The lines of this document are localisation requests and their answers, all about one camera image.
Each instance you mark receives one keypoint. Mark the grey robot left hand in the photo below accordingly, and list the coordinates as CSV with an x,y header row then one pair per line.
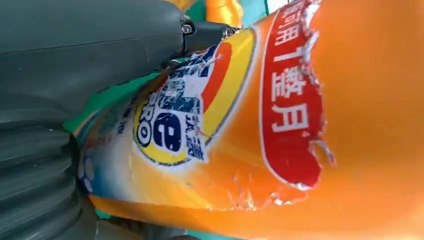
x,y
82,49

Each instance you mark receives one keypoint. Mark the orange detergent bottle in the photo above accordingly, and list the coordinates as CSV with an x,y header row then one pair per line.
x,y
364,116
222,11

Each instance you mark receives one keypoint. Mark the ribbed grey robot left arm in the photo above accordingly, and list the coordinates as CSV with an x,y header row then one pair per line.
x,y
33,179

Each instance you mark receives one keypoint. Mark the yellow sheet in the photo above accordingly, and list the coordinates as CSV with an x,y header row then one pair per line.
x,y
180,3

